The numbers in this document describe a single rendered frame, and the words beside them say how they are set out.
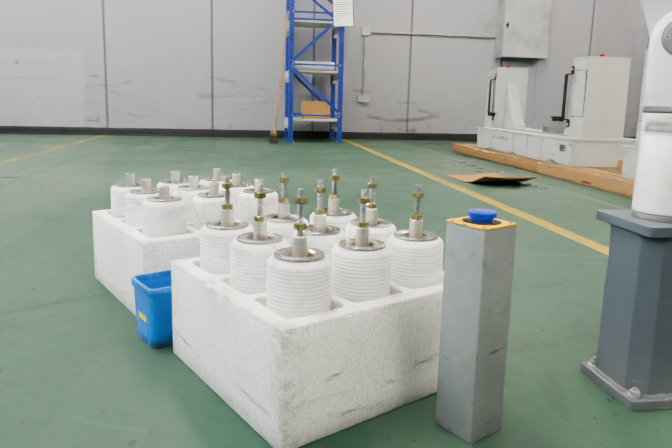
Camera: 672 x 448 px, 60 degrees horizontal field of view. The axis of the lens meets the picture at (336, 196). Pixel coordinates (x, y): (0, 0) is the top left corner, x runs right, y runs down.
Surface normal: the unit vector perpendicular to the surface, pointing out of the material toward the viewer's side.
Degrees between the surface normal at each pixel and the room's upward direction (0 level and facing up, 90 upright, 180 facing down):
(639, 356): 90
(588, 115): 90
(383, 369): 90
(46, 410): 0
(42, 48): 90
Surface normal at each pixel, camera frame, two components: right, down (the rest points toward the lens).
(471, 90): 0.15, 0.17
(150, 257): 0.60, 0.14
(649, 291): -0.59, 0.11
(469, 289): -0.80, 0.07
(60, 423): 0.03, -0.99
